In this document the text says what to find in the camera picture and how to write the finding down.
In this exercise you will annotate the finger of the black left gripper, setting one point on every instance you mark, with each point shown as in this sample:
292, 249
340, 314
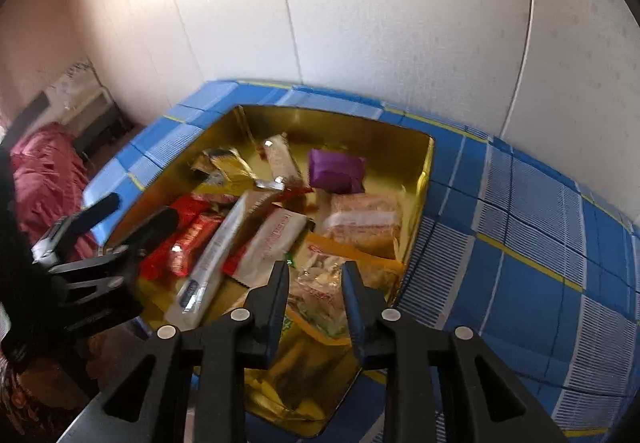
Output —
142, 240
81, 222

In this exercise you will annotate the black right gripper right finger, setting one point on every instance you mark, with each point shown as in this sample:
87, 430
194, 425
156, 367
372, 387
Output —
437, 380

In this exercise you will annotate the large red snack packet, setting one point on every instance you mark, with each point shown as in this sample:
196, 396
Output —
156, 263

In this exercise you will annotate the small red snack bar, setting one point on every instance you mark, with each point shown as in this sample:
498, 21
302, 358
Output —
186, 250

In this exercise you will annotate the long white snack packet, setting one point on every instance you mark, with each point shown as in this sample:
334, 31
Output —
193, 299

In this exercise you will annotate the yellow black snack packet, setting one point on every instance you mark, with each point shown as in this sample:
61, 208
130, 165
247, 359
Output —
227, 173

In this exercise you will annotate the white red snack packet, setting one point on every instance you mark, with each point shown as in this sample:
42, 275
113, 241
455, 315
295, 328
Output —
252, 263

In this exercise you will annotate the orange clear snack bag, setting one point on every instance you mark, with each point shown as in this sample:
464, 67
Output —
315, 298

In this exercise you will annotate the brown cake clear packet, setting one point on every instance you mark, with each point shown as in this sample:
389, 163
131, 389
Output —
370, 223

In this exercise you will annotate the purple snack packet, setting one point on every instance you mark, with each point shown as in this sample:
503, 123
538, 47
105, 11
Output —
336, 172

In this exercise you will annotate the green brown snack packet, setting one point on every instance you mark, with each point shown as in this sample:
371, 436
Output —
288, 328

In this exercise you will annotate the clear grain bar red ends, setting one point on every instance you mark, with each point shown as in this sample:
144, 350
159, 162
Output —
282, 164

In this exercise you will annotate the red blanket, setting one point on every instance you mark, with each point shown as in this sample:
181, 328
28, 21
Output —
48, 179

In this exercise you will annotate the white low cabinet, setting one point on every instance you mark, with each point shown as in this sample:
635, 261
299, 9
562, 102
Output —
79, 102

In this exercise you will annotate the gold black gift box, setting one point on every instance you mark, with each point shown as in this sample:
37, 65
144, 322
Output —
306, 383

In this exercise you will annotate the blue plaid tablecloth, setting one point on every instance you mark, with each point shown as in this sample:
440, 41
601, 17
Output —
543, 269

